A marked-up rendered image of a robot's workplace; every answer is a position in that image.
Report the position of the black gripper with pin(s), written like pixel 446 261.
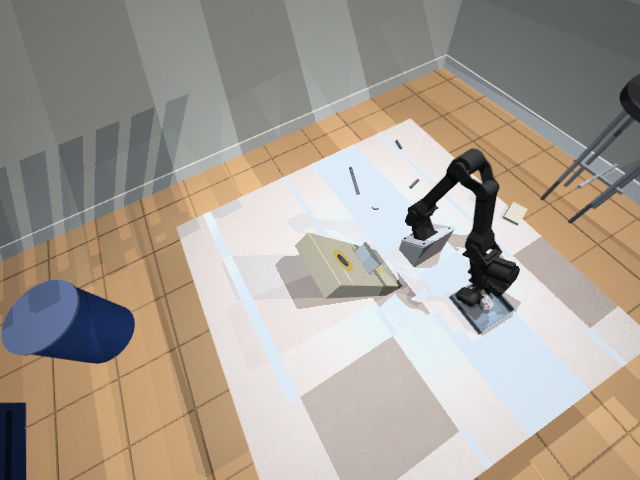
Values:
pixel 472 296

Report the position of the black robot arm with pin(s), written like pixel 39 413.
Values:
pixel 501 273

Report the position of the beige flat panel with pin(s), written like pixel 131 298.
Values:
pixel 339 273

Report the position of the white cylinder with two red pins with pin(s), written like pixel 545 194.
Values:
pixel 485 302

